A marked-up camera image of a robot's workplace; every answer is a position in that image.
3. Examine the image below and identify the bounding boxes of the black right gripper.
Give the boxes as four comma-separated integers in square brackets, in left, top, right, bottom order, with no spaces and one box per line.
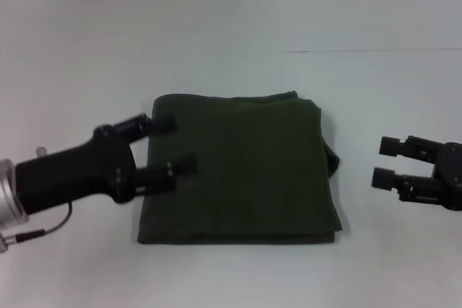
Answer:
[371,134,462,211]

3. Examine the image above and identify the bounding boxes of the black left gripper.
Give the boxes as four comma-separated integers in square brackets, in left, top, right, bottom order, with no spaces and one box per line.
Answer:
[13,113,199,216]

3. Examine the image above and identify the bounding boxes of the left arm cable with plug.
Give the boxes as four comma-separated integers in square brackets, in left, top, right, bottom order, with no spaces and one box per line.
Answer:
[0,201,74,255]

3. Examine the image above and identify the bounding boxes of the dark green FREE t-shirt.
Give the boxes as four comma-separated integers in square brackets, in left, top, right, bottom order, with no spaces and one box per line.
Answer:
[136,89,343,247]

